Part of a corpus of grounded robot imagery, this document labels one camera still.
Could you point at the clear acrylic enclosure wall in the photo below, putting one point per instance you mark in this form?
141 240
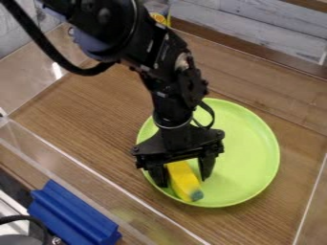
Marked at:
35 161

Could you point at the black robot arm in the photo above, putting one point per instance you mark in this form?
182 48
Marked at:
116 32

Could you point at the yellow labelled tin can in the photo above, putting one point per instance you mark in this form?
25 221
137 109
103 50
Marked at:
163 19

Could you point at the yellow toy banana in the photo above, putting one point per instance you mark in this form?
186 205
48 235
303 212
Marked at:
184 182

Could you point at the green round plate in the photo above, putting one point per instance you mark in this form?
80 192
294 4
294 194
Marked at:
248 165

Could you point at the blue plastic clamp block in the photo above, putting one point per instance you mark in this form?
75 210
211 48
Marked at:
79 224

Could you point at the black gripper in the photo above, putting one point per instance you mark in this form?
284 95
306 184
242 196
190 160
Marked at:
179 144

